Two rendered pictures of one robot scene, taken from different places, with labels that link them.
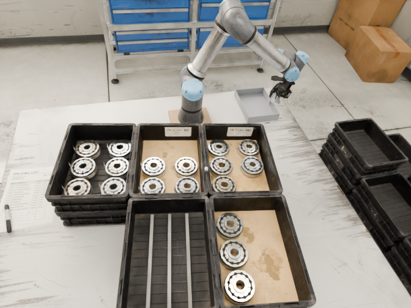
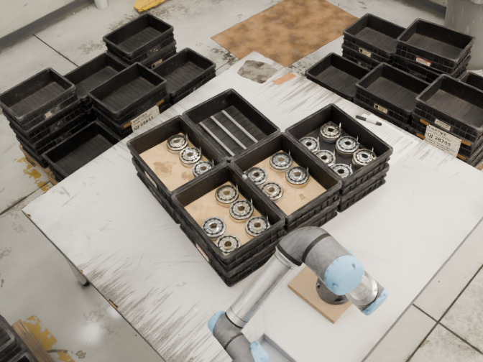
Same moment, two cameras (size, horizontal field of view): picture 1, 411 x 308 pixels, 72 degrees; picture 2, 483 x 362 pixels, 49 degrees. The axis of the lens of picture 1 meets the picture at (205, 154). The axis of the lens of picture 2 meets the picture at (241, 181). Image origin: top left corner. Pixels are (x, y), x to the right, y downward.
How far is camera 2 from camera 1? 2.27 m
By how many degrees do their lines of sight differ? 80
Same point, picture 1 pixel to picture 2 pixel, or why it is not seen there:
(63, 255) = not seen: hidden behind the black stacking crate
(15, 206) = (376, 128)
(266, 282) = (160, 158)
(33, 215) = not seen: hidden behind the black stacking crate
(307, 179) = (154, 294)
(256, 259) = (173, 166)
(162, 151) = (307, 199)
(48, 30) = not seen: outside the picture
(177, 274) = (221, 133)
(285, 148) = (194, 325)
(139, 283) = (238, 119)
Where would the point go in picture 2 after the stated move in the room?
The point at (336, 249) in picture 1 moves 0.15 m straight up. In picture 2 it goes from (111, 237) to (102, 217)
